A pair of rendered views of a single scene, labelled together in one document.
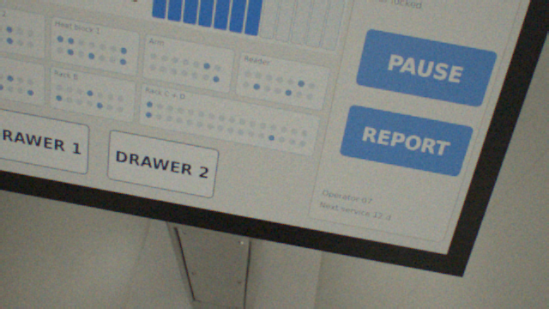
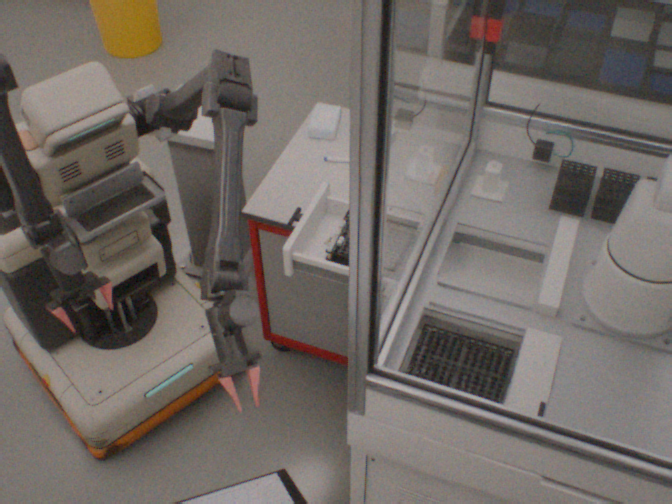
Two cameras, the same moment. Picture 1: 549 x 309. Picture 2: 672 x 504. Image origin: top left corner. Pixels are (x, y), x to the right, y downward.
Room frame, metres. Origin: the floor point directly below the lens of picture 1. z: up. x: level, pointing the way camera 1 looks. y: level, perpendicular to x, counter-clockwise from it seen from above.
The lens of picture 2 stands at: (0.87, 0.20, 2.34)
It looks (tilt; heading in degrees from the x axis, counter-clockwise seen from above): 47 degrees down; 160
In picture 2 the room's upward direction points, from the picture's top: 1 degrees counter-clockwise
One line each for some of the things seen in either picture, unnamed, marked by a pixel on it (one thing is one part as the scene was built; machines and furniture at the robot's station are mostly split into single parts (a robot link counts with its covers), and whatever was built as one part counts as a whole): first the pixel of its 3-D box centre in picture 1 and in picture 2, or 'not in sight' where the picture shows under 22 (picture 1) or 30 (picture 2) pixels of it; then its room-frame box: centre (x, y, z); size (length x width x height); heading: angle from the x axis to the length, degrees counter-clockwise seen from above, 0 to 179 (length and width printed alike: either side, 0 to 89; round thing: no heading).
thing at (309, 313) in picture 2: not in sight; (361, 251); (-0.84, 0.92, 0.38); 0.62 x 0.58 x 0.76; 138
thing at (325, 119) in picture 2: not in sight; (324, 121); (-1.12, 0.88, 0.78); 0.15 x 0.10 x 0.04; 149
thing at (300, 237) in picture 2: not in sight; (307, 228); (-0.55, 0.63, 0.87); 0.29 x 0.02 x 0.11; 138
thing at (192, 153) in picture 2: not in sight; (211, 190); (-1.36, 0.48, 0.38); 0.30 x 0.30 x 0.76; 51
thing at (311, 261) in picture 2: not in sight; (377, 249); (-0.41, 0.78, 0.86); 0.40 x 0.26 x 0.06; 48
